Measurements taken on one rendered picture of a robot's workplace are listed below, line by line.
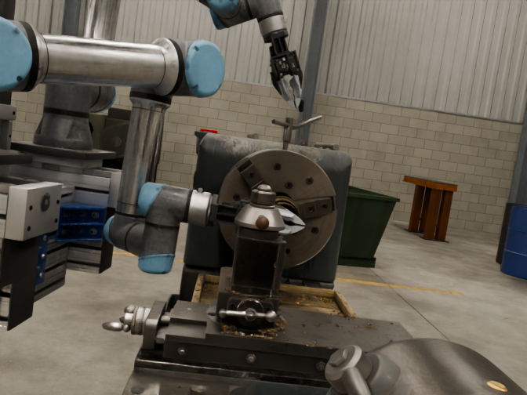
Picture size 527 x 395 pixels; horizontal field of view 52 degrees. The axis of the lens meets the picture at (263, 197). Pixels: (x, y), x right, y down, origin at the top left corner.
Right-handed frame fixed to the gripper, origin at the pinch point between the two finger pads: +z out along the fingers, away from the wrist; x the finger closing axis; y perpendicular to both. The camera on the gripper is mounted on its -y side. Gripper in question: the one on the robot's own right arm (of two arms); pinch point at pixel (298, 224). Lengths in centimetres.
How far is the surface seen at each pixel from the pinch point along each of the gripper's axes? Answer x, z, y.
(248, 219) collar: 3.4, -12.8, 40.9
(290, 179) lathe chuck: 9.3, -1.7, -18.8
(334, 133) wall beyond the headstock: 105, 170, -1015
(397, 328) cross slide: -11.3, 15.5, 32.6
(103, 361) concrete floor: -104, -67, -161
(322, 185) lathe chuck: 9.4, 6.8, -19.0
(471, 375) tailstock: 3, -2, 95
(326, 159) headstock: 16.7, 9.1, -35.2
